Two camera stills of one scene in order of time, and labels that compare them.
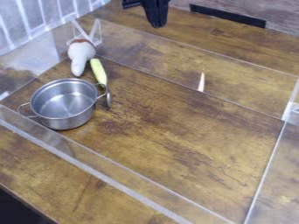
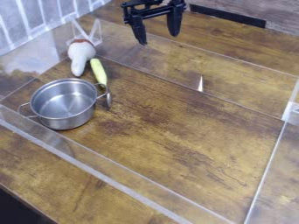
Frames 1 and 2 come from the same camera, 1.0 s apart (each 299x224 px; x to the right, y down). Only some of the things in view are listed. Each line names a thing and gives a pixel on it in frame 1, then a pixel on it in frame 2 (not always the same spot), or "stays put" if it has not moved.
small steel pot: [63, 102] stays put
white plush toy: [80, 51] stays put
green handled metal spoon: [100, 75] stays put
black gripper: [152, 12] to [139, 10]
